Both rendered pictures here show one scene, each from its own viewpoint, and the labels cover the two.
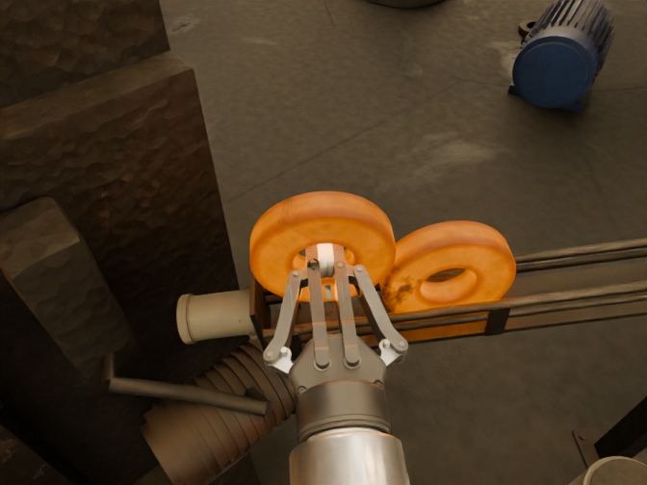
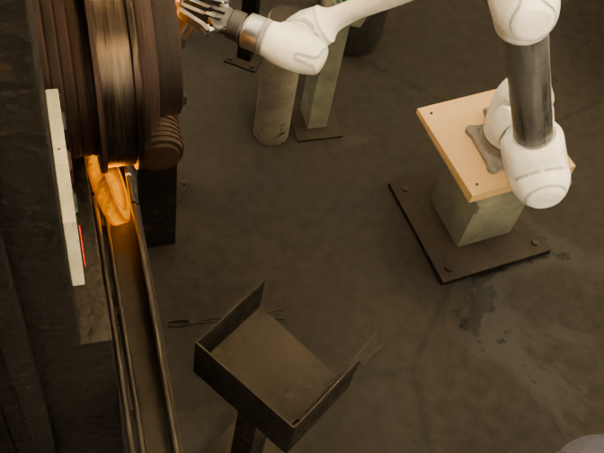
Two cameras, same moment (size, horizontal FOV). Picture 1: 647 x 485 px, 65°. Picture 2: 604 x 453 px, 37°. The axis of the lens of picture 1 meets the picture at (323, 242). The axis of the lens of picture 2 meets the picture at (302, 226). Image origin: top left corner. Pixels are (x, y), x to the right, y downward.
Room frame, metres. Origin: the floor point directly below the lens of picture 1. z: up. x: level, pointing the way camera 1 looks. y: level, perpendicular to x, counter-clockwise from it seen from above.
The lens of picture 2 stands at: (-0.50, 1.49, 2.34)
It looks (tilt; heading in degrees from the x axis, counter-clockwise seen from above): 55 degrees down; 285
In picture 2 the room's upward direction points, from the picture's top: 13 degrees clockwise
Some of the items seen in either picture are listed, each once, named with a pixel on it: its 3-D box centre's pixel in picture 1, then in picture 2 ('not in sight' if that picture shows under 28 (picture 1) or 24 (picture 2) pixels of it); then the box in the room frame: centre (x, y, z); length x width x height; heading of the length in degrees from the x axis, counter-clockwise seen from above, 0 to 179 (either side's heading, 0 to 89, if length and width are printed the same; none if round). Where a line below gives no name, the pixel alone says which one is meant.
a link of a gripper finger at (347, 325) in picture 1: (345, 316); (204, 8); (0.26, -0.02, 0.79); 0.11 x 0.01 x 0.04; 3
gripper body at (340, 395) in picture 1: (339, 387); (226, 22); (0.19, -0.01, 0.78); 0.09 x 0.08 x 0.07; 5
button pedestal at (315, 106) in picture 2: not in sight; (326, 55); (0.07, -0.51, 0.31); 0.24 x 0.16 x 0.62; 130
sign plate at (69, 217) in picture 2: not in sight; (66, 187); (0.07, 0.81, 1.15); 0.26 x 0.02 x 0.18; 130
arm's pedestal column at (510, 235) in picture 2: not in sight; (481, 191); (-0.55, -0.39, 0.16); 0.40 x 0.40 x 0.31; 47
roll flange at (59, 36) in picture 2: not in sight; (62, 48); (0.27, 0.53, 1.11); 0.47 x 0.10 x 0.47; 130
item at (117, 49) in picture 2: not in sight; (107, 44); (0.20, 0.48, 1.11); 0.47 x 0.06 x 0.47; 130
